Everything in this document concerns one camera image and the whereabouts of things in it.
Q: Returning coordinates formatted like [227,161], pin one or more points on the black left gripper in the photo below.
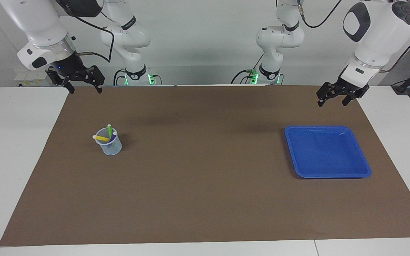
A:
[351,86]

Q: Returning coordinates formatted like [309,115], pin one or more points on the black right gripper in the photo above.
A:
[68,65]

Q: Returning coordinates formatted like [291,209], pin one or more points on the green pen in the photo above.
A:
[110,131]

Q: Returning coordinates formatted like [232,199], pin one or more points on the yellow pen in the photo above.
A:
[101,138]

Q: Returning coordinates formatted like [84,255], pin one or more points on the purple pen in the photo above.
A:
[112,138]

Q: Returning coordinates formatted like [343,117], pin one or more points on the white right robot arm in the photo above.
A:
[37,25]

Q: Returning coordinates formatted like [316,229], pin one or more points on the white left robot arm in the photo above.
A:
[379,32]

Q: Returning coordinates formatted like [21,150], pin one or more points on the blue plastic tray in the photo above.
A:
[326,153]

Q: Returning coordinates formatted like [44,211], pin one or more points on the white socket box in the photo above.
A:
[30,78]

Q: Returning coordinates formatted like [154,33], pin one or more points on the clear plastic cup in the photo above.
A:
[111,149]

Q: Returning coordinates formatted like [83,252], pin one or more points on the brown table mat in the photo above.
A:
[205,195]

